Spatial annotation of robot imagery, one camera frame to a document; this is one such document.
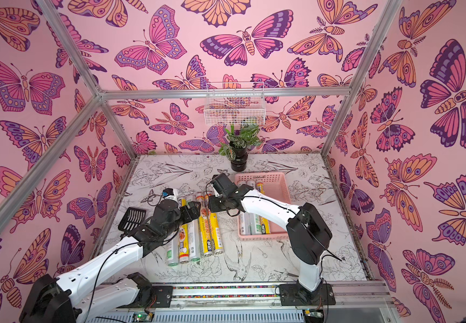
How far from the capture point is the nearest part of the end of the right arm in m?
0.63

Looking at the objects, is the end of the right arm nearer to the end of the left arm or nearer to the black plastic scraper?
the end of the left arm

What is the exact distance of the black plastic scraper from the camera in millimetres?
938

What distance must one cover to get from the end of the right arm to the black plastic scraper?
419mm
